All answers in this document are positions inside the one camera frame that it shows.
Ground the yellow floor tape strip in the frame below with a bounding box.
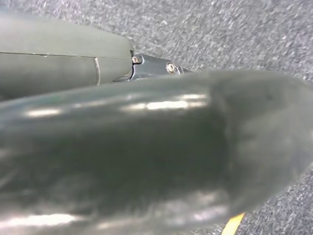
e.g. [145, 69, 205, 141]
[221, 212, 245, 235]

